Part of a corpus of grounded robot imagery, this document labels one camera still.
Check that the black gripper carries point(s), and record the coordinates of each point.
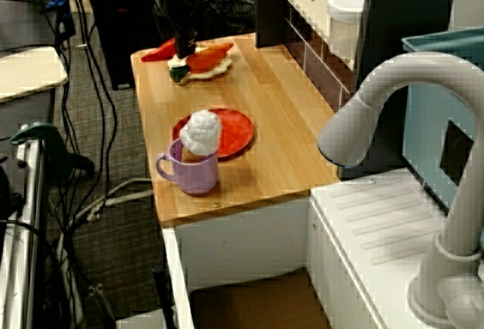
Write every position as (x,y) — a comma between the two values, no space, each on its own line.
(185,38)

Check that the red toy pepper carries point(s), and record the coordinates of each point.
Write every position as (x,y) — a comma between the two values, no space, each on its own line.
(159,52)

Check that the orange toy carrot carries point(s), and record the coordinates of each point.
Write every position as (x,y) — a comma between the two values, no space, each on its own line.
(208,56)

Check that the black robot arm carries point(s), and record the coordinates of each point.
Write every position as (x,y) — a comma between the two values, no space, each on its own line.
(177,0)

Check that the cream scalloped plate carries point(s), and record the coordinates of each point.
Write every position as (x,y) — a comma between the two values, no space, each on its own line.
(219,70)

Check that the black computer tower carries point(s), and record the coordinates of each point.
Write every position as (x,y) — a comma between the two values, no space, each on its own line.
(125,34)

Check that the black mesh net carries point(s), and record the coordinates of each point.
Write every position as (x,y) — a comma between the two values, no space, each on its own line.
(230,7)

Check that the white toy ice cream cone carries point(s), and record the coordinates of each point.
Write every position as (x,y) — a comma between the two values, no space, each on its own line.
(202,132)

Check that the red round plate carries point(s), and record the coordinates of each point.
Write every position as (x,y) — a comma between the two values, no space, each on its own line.
(238,132)

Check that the purple plastic mug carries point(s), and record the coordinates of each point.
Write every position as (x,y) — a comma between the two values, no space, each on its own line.
(196,177)

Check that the dark tiled backsplash panel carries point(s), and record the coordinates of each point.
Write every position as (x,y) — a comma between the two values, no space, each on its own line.
(314,64)

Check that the blue tape piece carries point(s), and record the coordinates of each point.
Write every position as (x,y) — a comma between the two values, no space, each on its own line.
(56,2)

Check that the cream desk board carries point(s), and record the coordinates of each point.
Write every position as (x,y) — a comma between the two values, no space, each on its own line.
(30,72)

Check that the white cylindrical container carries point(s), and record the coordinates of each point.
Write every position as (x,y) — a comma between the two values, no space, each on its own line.
(344,22)

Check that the white toy kitchen unit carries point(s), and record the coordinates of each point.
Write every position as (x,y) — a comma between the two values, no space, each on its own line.
(242,238)

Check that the grey toy faucet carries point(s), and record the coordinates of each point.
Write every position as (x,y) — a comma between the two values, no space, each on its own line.
(408,72)

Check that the black upright panel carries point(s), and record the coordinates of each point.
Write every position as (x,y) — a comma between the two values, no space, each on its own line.
(408,4)

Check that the black rod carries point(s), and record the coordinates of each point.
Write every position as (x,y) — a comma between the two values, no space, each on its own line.
(162,295)

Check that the teal plastic bin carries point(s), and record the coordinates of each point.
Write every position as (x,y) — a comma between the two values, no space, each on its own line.
(423,117)

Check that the aluminium frame rail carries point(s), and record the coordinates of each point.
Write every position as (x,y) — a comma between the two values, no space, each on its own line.
(32,211)

